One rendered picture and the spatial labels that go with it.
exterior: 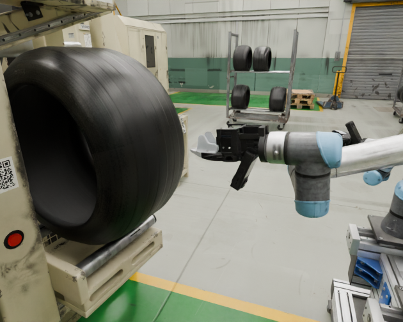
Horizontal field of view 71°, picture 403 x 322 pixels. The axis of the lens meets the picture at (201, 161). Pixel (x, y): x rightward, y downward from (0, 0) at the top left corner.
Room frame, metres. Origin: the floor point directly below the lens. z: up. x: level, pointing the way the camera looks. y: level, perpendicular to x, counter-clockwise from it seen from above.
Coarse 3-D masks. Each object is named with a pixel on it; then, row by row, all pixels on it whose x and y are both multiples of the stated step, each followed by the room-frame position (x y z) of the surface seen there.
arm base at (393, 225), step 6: (390, 210) 1.12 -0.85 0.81; (390, 216) 1.10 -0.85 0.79; (396, 216) 1.08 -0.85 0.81; (384, 222) 1.11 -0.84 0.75; (390, 222) 1.09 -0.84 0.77; (396, 222) 1.07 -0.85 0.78; (402, 222) 1.05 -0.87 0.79; (384, 228) 1.10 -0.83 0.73; (390, 228) 1.08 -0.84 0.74; (396, 228) 1.06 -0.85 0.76; (402, 228) 1.05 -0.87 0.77; (390, 234) 1.06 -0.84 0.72; (396, 234) 1.05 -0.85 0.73; (402, 234) 1.04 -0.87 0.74
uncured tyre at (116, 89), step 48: (48, 48) 0.78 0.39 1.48; (96, 48) 0.89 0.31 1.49; (48, 96) 1.04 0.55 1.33; (96, 96) 0.67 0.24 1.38; (144, 96) 0.76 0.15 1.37; (48, 144) 1.04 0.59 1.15; (96, 144) 0.64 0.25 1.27; (144, 144) 0.67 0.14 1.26; (48, 192) 0.93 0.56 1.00; (96, 192) 1.02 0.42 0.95; (144, 192) 0.66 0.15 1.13; (96, 240) 0.69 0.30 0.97
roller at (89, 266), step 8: (152, 216) 0.90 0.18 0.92; (144, 224) 0.85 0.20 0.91; (152, 224) 0.88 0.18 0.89; (136, 232) 0.81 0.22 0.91; (120, 240) 0.75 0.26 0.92; (128, 240) 0.77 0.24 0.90; (104, 248) 0.71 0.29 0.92; (112, 248) 0.72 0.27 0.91; (120, 248) 0.74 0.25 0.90; (88, 256) 0.67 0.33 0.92; (96, 256) 0.67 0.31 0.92; (104, 256) 0.68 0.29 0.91; (112, 256) 0.71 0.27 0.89; (80, 264) 0.63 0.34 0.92; (88, 264) 0.64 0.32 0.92; (96, 264) 0.65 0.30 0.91; (88, 272) 0.63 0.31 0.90
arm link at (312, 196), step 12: (300, 180) 0.56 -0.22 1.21; (312, 180) 0.55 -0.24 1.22; (324, 180) 0.55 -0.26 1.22; (300, 192) 0.56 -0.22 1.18; (312, 192) 0.55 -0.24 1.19; (324, 192) 0.55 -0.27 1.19; (300, 204) 0.56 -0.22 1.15; (312, 204) 0.55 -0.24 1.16; (324, 204) 0.55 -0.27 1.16; (312, 216) 0.55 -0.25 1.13
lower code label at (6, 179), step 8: (0, 160) 0.57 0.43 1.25; (8, 160) 0.59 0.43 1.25; (0, 168) 0.57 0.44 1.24; (8, 168) 0.58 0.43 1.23; (0, 176) 0.56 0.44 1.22; (8, 176) 0.58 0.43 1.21; (16, 176) 0.59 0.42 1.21; (0, 184) 0.56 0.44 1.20; (8, 184) 0.57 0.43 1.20; (16, 184) 0.59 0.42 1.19; (0, 192) 0.56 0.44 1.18
